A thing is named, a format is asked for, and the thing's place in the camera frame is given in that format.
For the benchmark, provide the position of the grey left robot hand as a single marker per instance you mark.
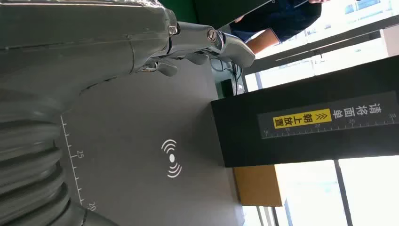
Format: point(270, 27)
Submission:
point(78, 43)

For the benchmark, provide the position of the dark grey scale platform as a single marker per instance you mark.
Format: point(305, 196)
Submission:
point(140, 118)

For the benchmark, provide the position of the person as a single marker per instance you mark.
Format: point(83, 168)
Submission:
point(280, 15)

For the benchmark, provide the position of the brown cardboard box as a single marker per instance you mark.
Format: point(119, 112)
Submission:
point(258, 185)

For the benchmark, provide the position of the black scale scanner column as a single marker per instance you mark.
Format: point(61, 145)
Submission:
point(311, 103)

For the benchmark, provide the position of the dark window frame beam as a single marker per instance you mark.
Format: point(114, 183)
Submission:
point(311, 46)

